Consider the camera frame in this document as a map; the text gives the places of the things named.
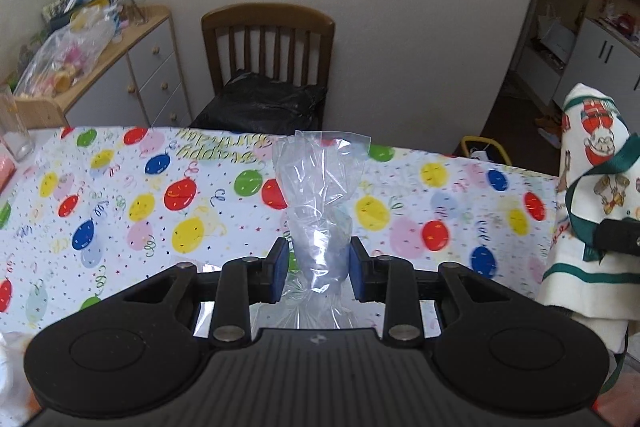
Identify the clear plastic bag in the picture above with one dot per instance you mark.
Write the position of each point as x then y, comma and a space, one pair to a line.
315, 207

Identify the wooden side cabinet with drawers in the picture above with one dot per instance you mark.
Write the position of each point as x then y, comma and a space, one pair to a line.
155, 72

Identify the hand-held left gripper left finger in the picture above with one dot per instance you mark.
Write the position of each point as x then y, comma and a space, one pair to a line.
280, 269

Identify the open storage shelf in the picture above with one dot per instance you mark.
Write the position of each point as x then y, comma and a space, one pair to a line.
545, 72

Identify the yellow basket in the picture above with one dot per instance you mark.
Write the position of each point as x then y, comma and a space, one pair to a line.
470, 141

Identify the clear drinking glass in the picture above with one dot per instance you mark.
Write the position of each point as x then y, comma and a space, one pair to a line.
17, 137

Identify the white paper bag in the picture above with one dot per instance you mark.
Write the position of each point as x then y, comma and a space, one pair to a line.
557, 39

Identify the wooden chair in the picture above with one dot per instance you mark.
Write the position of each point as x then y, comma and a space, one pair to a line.
267, 17

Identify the black plastic bag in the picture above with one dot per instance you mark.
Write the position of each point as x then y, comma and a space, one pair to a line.
260, 102

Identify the printed cloth with green ribbon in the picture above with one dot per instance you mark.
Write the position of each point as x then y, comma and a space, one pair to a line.
595, 122

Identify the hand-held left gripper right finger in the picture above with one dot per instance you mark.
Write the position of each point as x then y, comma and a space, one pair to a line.
356, 269

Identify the clear bag of toys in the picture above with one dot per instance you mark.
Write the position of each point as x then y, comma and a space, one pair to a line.
65, 57

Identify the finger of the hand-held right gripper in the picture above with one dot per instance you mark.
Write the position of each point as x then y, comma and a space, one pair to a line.
620, 237

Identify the balloon print tablecloth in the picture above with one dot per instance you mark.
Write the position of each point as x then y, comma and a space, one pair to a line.
150, 217

